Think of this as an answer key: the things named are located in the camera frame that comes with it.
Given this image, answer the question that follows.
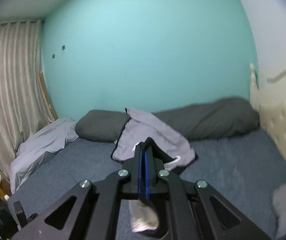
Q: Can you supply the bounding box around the white garment with black trim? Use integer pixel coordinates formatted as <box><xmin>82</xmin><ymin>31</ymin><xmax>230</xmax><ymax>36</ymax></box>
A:
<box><xmin>128</xmin><ymin>200</ymin><xmax>160</xmax><ymax>232</ymax></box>

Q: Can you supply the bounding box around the lilac and black jacket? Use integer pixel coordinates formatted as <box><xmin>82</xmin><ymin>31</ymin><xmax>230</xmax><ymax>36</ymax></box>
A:
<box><xmin>111</xmin><ymin>108</ymin><xmax>198</xmax><ymax>171</ymax></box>

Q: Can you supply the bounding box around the long dark grey pillow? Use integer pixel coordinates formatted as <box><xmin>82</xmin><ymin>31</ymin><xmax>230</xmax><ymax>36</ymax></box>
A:
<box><xmin>75</xmin><ymin>98</ymin><xmax>260</xmax><ymax>142</ymax></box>

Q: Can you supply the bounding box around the blue bed mattress sheet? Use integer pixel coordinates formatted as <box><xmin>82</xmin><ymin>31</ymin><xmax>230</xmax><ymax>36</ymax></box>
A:
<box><xmin>8</xmin><ymin>129</ymin><xmax>286</xmax><ymax>238</ymax></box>

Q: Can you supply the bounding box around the crumpled light grey blanket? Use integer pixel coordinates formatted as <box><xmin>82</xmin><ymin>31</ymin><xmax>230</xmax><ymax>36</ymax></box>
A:
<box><xmin>10</xmin><ymin>118</ymin><xmax>78</xmax><ymax>193</ymax></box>

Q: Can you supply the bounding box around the cream tufted headboard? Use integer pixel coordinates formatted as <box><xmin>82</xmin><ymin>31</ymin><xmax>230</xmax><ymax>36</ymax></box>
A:
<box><xmin>249</xmin><ymin>63</ymin><xmax>286</xmax><ymax>161</ymax></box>

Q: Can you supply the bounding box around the beige curtain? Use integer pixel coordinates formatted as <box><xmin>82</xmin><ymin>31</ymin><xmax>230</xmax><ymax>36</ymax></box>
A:
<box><xmin>0</xmin><ymin>20</ymin><xmax>54</xmax><ymax>176</ymax></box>

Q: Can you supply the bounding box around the grey cable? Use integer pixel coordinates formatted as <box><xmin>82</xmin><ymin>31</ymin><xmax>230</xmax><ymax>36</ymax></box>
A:
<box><xmin>266</xmin><ymin>67</ymin><xmax>286</xmax><ymax>84</ymax></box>

